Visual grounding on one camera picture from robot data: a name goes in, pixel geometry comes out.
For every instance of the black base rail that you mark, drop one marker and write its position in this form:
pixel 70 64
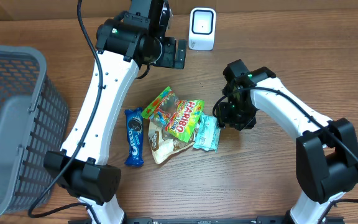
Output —
pixel 216 220

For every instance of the green haribo gummy bag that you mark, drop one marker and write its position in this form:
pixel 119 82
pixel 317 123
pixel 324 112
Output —
pixel 178 117

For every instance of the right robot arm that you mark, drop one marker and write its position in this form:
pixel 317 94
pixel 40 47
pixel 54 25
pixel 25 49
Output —
pixel 326 150

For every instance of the grey plastic mesh basket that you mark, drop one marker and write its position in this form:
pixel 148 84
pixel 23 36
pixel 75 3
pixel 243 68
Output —
pixel 33 120

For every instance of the blue oreo cookie pack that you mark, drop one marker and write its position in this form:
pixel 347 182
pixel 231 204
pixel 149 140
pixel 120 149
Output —
pixel 135 137

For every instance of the brown cookie snack bag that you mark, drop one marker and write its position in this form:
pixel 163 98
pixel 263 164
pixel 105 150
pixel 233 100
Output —
pixel 163 144

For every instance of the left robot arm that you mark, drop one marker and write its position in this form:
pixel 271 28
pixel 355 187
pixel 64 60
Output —
pixel 123 44

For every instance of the white barcode scanner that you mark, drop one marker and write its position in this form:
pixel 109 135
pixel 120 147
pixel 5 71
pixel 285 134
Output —
pixel 202 29

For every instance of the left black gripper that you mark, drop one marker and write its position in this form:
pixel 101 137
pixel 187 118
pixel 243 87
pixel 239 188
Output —
pixel 169 60

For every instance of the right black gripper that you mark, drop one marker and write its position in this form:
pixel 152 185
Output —
pixel 225 117

